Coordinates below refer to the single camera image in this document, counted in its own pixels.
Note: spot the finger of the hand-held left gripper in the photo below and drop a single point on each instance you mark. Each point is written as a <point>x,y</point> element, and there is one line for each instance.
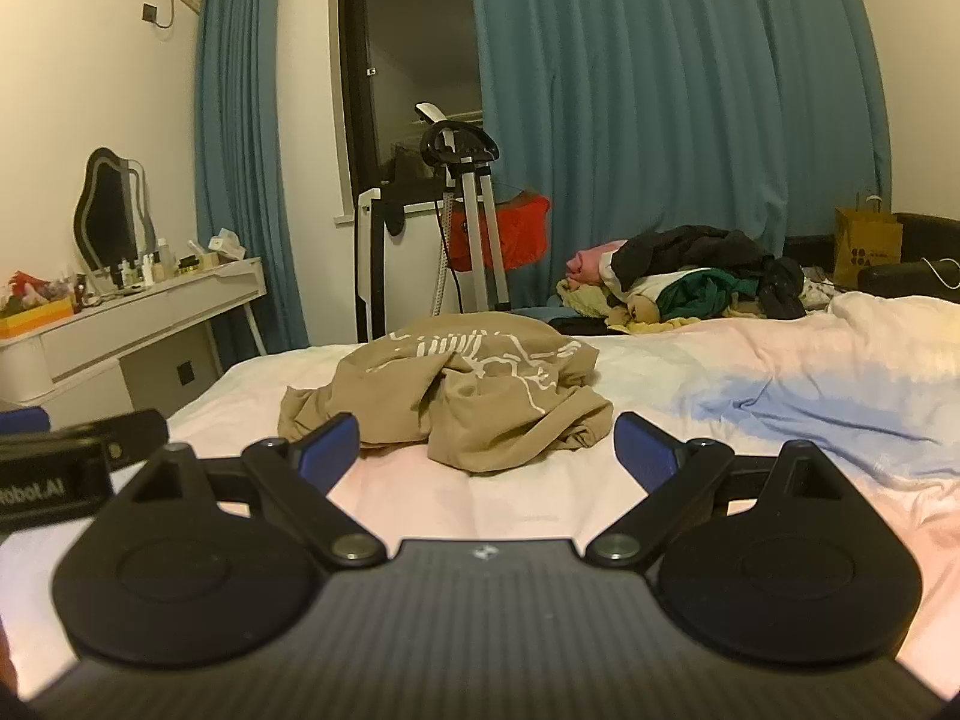
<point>22,420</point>
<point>135,431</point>

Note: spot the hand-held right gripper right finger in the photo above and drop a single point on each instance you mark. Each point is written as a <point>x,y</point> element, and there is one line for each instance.
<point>643,450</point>

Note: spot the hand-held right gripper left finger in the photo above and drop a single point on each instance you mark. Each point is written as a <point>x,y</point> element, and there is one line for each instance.
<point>330,446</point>

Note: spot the khaki printed t-shirt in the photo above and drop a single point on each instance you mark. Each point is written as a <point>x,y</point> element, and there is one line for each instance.
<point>487,405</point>

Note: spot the orange box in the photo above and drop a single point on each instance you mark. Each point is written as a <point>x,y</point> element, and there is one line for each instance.
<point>34,319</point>

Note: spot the white dressing table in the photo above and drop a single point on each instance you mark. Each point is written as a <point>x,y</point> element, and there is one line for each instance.
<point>135,322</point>

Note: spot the pastel tie-dye bed blanket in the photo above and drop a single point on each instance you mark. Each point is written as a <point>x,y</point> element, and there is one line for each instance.
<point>787,405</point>

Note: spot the pale yellow garment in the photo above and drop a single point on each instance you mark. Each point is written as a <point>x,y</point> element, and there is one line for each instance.
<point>585,304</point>

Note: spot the row of cosmetic bottles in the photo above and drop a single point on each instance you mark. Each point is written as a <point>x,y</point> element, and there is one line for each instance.
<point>146,270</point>

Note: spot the dark green garment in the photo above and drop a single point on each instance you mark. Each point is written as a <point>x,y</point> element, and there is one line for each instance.
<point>712,292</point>

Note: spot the pink garment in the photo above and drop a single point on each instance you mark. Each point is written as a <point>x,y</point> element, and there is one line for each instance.
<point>589,259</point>

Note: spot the tissue box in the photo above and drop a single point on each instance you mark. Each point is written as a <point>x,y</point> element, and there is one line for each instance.
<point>221,246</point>

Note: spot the black garment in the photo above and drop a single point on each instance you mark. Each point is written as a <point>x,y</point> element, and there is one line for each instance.
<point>697,247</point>

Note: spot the red cloth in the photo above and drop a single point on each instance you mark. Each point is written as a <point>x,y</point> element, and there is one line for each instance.
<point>517,232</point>

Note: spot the narrow blue curtain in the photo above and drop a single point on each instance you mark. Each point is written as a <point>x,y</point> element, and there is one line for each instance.
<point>240,165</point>

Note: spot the yellow paper bag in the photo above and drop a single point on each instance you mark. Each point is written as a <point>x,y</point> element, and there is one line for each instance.
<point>866,247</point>

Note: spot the wide blue curtain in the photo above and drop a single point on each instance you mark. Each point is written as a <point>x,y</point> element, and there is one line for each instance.
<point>675,105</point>

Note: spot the black bed headboard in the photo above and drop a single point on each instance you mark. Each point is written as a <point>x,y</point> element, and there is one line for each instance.
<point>930,229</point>

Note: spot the dark window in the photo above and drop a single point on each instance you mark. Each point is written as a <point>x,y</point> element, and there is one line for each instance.
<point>412,37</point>

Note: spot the white panel with black frame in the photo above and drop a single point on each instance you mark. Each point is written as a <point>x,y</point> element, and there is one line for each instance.
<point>371,262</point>

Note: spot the wavy frame mirror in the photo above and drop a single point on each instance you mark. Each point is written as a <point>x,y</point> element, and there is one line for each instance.
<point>109,210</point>

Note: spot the dark wall socket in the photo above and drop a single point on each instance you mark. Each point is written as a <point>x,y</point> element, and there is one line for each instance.
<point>150,12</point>

